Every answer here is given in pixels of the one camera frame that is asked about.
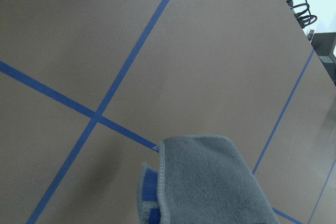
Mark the grey blue towel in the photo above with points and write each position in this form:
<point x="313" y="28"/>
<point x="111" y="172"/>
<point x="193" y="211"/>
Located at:
<point x="201" y="179"/>

